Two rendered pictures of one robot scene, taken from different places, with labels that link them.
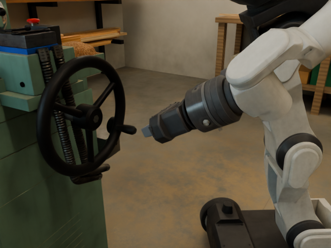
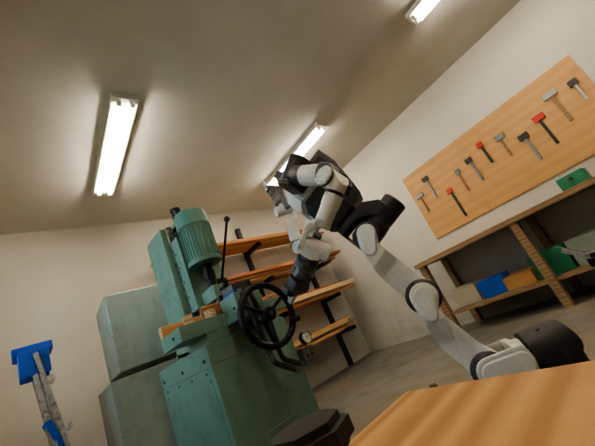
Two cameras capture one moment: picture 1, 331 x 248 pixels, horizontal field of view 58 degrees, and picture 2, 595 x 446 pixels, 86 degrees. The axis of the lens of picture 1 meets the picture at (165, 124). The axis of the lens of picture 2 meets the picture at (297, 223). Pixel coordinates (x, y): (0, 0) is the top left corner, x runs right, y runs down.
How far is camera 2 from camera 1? 85 cm
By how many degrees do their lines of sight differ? 43
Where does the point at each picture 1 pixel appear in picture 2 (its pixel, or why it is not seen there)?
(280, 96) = (320, 245)
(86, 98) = (280, 322)
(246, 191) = not seen: hidden behind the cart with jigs
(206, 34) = not seen: hidden behind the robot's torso
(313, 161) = (429, 294)
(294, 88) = (383, 254)
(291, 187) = (429, 321)
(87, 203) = (302, 405)
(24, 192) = (248, 383)
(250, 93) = (305, 249)
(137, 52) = (375, 333)
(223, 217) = not seen: hidden behind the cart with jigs
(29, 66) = (235, 296)
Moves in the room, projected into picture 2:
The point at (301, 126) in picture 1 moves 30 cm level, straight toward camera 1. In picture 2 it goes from (410, 276) to (374, 290)
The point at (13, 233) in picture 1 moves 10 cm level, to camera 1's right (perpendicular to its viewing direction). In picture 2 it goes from (245, 413) to (266, 404)
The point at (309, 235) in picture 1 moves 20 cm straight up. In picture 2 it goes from (483, 364) to (454, 312)
